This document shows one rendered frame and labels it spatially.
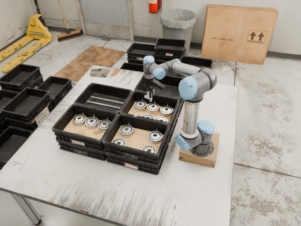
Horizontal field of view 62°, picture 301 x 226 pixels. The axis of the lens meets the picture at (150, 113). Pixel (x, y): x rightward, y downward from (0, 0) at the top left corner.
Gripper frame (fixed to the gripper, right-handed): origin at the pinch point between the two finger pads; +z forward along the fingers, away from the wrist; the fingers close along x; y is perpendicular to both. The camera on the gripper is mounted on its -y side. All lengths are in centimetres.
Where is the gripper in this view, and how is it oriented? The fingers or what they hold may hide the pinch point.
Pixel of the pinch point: (152, 98)
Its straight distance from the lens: 193.6
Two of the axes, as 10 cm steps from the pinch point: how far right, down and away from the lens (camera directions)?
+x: -2.4, 6.6, -7.2
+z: 0.2, 7.4, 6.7
